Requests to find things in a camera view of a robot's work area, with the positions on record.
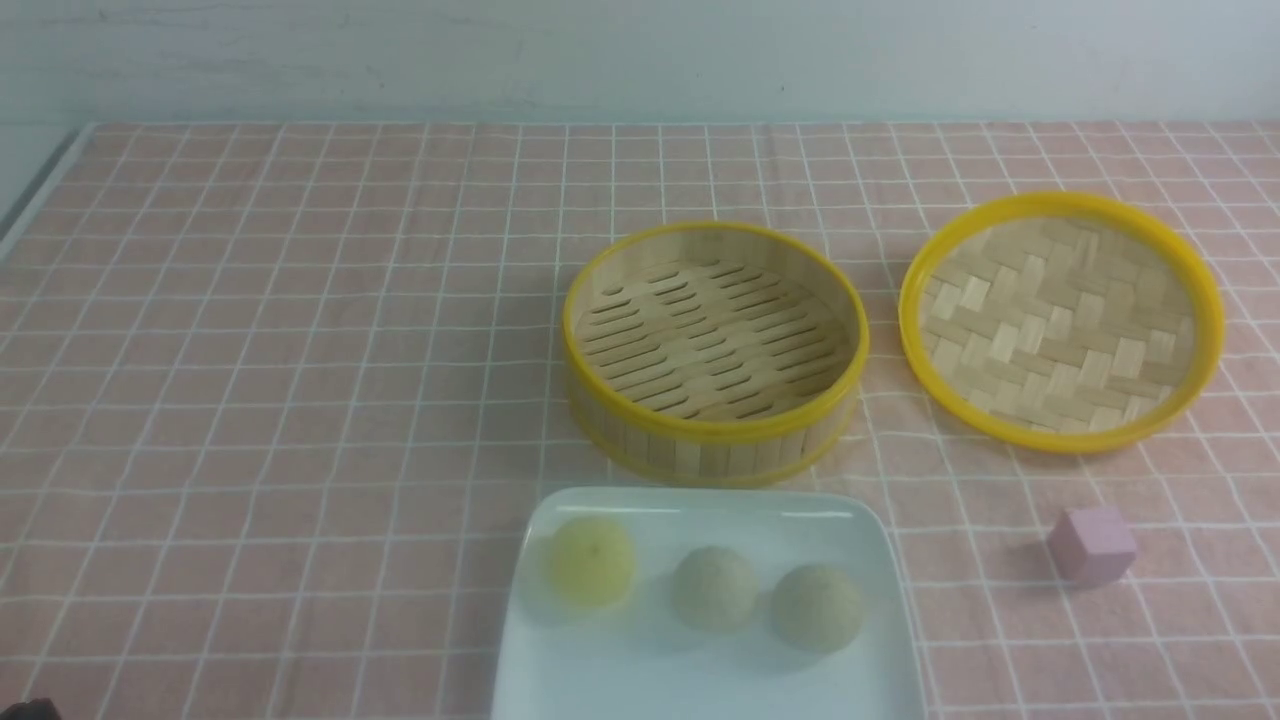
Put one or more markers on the yellow steamed bun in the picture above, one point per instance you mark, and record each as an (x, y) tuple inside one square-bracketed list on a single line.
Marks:
[(591, 561)]

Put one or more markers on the pale steamed bun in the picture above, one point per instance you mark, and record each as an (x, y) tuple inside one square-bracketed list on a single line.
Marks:
[(714, 590)]

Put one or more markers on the greenish steamed bun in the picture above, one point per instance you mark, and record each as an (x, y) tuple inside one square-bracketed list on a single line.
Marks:
[(816, 608)]

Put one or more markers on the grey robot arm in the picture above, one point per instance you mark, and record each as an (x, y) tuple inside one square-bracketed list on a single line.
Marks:
[(35, 709)]

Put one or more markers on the white square plate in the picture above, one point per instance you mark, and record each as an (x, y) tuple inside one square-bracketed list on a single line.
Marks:
[(636, 660)]

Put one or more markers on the bamboo steamer basket yellow rim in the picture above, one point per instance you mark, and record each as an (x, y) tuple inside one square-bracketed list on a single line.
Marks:
[(713, 354)]

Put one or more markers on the pink checkered tablecloth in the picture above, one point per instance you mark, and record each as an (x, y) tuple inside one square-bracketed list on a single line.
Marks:
[(278, 401)]

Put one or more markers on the bamboo steamer lid yellow rim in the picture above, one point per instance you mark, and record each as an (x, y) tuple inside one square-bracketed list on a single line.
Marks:
[(1064, 322)]

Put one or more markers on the pink cube block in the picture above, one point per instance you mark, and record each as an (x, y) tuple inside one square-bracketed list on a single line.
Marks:
[(1092, 546)]

